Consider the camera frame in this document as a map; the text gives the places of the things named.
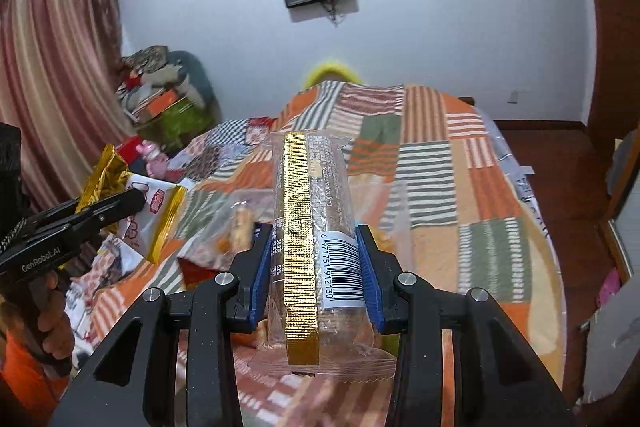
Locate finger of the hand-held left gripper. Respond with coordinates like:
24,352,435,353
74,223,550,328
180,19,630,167
24,188,147,236
59,207,145,259

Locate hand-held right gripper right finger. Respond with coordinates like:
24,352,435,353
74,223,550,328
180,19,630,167
355,224,576,427

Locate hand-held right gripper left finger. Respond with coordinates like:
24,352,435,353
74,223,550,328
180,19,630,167
47,221,275,427

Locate white and gold snack packet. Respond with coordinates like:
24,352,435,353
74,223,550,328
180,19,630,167
74,144,189,265

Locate clear plastic snack bag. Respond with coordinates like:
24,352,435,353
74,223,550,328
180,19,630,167
186,186,281,279

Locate clear gold strip biscuit packet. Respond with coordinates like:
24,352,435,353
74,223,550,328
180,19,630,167
249,130,402,381

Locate person's left forearm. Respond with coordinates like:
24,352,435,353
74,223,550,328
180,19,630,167
0,333,72,427

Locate person's left hand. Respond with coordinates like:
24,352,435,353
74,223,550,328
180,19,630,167
0,271,77,378

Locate red box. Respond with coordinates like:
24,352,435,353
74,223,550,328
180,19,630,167
117,136,147,168

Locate pink toy figure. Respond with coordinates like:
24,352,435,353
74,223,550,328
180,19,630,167
137,139,172,181

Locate orange cardboard box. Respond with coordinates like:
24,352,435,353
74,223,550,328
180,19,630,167
134,89,182,121

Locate green bag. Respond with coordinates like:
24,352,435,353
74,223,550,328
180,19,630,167
149,99,217,148

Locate checkered patchwork quilt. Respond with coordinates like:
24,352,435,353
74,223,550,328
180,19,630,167
65,116,277,359

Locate orange striped patchwork blanket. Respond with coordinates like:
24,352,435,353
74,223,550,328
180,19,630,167
85,79,564,427

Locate striped red curtain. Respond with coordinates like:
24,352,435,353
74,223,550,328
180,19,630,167
0,0,134,214

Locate camouflage cloth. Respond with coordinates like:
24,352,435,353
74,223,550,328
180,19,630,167
122,46,172,74

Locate yellow hoop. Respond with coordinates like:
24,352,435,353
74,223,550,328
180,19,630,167
303,60,364,88

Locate pink cloth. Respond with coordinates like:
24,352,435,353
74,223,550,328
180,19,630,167
597,269,622,309

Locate grey cardboard sheet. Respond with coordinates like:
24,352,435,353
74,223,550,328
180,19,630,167
581,276,640,404

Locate brown wooden door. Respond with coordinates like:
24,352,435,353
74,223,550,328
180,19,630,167
567,0,640,134

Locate black cables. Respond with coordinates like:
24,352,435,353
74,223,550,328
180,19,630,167
324,0,347,26

